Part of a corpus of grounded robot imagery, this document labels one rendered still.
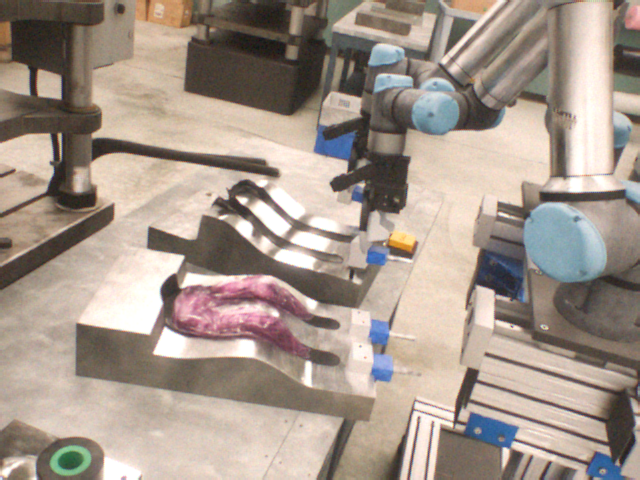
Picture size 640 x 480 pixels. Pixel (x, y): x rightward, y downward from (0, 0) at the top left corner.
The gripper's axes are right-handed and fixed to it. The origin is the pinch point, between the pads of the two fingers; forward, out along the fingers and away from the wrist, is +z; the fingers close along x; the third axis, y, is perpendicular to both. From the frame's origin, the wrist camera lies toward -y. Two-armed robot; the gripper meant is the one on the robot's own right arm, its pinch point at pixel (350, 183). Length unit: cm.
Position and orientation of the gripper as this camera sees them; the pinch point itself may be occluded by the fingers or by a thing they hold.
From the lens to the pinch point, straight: 165.2
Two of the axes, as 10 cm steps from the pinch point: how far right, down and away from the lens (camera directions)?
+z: -1.8, 8.8, 4.5
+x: 3.2, -3.8, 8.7
